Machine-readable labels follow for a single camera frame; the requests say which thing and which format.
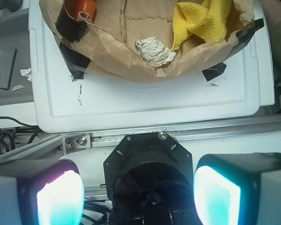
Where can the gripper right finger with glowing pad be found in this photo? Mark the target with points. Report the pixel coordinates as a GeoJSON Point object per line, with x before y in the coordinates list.
{"type": "Point", "coordinates": [238, 189]}

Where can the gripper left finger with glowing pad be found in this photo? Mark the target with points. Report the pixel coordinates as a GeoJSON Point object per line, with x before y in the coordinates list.
{"type": "Point", "coordinates": [40, 192]}

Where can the yellow microfibre cloth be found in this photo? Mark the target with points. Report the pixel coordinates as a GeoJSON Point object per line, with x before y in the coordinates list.
{"type": "Point", "coordinates": [206, 20]}

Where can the black hex key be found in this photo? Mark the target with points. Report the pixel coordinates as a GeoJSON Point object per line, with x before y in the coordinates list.
{"type": "Point", "coordinates": [7, 61]}

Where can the grey plastic tray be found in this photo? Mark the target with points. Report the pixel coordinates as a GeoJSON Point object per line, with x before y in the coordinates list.
{"type": "Point", "coordinates": [14, 33]}

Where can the brown paper bag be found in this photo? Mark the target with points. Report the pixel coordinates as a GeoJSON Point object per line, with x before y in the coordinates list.
{"type": "Point", "coordinates": [105, 44]}

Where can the crumpled white paper ball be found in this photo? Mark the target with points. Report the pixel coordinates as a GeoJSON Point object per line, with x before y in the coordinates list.
{"type": "Point", "coordinates": [153, 51]}

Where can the orange toy carrot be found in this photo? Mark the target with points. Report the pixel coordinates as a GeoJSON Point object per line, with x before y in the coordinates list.
{"type": "Point", "coordinates": [85, 9]}

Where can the aluminium extrusion rail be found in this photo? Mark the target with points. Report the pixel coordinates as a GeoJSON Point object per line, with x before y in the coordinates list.
{"type": "Point", "coordinates": [238, 135]}

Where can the silver corner bracket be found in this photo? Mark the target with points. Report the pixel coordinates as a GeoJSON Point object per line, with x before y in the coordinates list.
{"type": "Point", "coordinates": [76, 142]}

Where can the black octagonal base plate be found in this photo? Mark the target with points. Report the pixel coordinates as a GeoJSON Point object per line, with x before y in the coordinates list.
{"type": "Point", "coordinates": [149, 180]}

